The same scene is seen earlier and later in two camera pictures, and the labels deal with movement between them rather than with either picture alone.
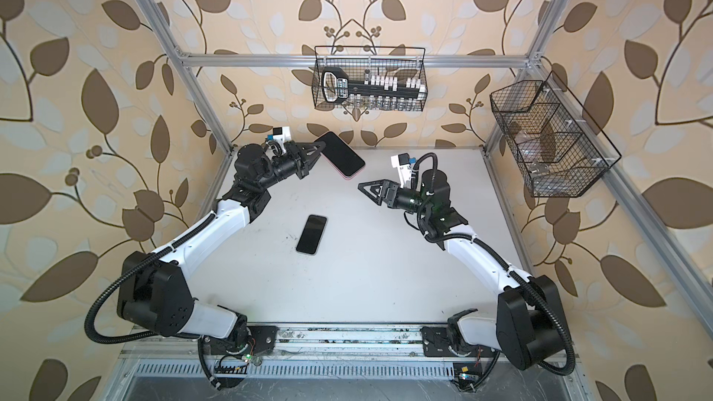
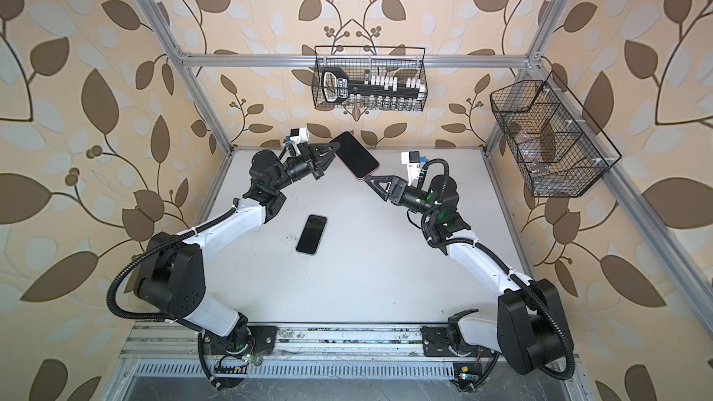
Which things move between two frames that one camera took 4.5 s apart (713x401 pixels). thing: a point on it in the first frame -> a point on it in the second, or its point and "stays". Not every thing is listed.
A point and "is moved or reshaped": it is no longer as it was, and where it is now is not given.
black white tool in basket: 336,85 stays
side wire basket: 558,148 stays
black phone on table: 311,234 stays
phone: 340,156 is moved or reshaped
